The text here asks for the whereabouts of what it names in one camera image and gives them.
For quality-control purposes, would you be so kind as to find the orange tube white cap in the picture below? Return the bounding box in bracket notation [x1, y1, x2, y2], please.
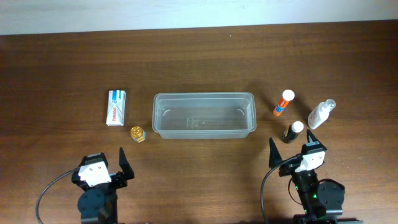
[273, 90, 295, 116]

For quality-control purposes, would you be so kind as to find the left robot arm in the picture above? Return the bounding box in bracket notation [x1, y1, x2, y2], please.
[72, 148, 134, 224]

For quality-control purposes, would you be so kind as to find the white spray bottle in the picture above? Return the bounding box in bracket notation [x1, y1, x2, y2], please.
[308, 99, 336, 129]

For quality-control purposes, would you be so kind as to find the white Panadol medicine box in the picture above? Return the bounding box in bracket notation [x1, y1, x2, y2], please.
[106, 90, 126, 126]

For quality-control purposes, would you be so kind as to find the clear plastic container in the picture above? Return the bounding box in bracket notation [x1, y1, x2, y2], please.
[152, 92, 257, 139]

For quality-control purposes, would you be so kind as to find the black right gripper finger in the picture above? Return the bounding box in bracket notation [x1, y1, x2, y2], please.
[269, 138, 282, 169]
[306, 129, 327, 152]

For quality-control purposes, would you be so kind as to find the small gold-lidded jar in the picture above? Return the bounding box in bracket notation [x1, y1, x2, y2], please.
[130, 126, 146, 142]

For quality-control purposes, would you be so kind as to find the dark bottle white cap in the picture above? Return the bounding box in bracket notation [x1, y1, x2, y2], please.
[282, 121, 304, 144]

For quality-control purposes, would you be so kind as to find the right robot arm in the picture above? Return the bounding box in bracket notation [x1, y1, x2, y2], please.
[268, 129, 345, 224]

